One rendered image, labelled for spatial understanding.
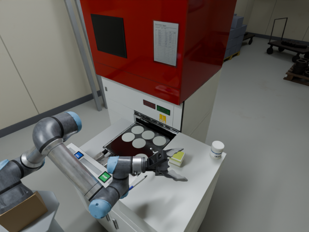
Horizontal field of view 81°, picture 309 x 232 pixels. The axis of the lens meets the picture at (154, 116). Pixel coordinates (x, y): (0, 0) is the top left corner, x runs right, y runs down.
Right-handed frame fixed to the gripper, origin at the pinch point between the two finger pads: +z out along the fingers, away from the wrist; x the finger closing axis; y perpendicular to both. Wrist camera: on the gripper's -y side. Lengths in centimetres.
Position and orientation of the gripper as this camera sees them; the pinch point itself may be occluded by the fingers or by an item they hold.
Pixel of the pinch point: (186, 163)
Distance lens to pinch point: 86.0
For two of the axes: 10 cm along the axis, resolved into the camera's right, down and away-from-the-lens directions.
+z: 10.0, 0.2, 0.8
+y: -0.8, 5.7, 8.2
